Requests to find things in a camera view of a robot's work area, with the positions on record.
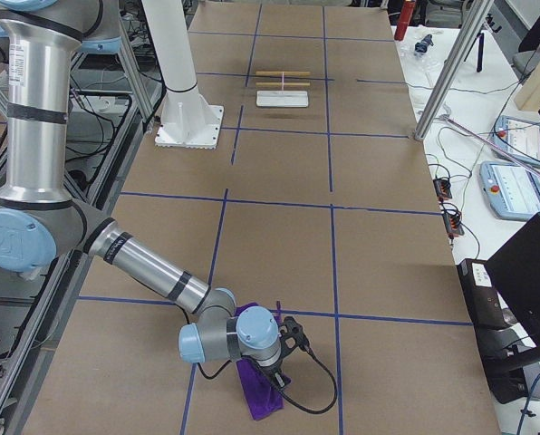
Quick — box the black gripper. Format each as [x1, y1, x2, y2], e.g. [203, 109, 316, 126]
[259, 316, 307, 390]

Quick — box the purple towel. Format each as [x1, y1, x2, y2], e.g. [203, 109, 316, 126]
[236, 303, 284, 421]

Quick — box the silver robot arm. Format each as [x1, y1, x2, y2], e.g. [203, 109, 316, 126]
[0, 1, 310, 391]

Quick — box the right wooden rack bar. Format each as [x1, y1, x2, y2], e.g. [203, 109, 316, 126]
[256, 82, 311, 90]

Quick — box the wooden rack bar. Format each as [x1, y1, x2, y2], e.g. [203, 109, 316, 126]
[255, 70, 311, 77]
[256, 82, 311, 90]

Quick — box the left wooden rack bar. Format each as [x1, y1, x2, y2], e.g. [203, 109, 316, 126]
[255, 70, 311, 77]

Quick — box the brown paper table cover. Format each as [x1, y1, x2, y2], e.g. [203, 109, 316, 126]
[24, 2, 499, 434]

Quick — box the black computer box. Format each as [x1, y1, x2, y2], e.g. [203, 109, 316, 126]
[457, 258, 519, 332]

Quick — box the black monitor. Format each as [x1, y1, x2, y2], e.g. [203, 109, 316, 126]
[485, 213, 540, 344]

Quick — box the lower teach pendant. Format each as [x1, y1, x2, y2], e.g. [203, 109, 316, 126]
[479, 161, 540, 221]

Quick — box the teach pendant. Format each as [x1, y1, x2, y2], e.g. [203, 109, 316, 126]
[491, 115, 540, 168]
[479, 161, 540, 221]

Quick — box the upper teach pendant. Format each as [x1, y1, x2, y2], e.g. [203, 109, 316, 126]
[491, 115, 540, 168]

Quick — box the red bottle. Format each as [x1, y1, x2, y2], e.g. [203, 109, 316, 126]
[393, 0, 417, 41]

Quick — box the grey aluminium frame post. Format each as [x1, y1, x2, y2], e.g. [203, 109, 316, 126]
[414, 0, 494, 141]

